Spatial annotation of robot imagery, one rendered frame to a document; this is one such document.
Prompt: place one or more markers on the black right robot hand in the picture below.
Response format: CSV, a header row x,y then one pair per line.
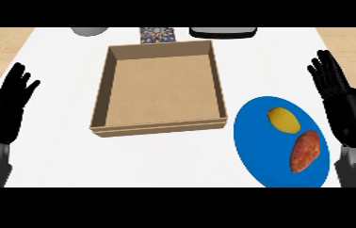
x,y
339,96

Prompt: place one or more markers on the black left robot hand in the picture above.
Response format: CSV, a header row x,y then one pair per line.
x,y
13,96

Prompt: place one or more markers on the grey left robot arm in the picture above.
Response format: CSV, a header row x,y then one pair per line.
x,y
4,166

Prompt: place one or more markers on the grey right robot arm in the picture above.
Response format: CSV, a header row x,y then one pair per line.
x,y
346,167

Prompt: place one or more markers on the yellow lemon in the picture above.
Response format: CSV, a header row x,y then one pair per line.
x,y
283,120

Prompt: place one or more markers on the blue plate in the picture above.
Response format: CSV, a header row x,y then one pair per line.
x,y
279,150

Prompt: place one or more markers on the brown cardboard box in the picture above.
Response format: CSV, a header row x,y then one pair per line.
x,y
160,89

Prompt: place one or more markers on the speckled dark box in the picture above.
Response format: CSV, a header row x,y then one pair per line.
x,y
157,35

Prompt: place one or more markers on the orange sweet potato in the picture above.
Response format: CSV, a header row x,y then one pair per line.
x,y
305,151

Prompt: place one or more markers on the grey round bowl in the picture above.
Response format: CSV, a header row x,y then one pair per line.
x,y
89,31

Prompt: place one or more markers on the black and grey appliance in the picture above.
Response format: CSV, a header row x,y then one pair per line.
x,y
222,32

